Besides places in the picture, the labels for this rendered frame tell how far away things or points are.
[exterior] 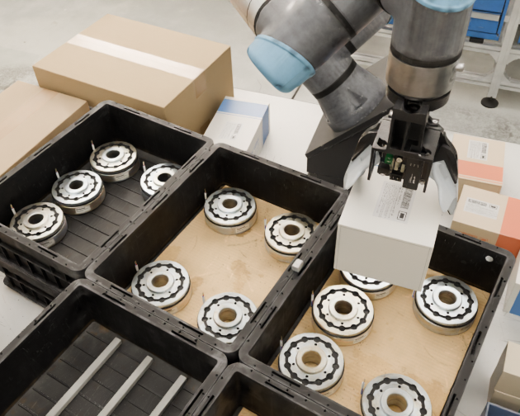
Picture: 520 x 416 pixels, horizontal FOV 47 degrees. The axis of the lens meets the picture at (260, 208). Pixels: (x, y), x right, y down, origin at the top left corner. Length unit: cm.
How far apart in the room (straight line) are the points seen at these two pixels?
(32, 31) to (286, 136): 246
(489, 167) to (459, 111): 153
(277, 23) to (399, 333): 57
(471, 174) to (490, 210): 11
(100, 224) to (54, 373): 33
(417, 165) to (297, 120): 96
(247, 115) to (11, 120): 56
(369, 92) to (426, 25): 68
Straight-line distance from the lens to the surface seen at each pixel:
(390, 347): 102
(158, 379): 100
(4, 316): 132
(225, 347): 89
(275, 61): 69
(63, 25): 381
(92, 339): 106
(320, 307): 102
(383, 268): 80
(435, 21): 62
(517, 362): 107
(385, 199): 80
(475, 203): 136
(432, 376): 101
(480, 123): 293
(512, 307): 127
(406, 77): 66
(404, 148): 69
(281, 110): 168
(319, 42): 69
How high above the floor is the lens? 169
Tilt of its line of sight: 45 degrees down
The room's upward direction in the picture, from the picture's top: 2 degrees counter-clockwise
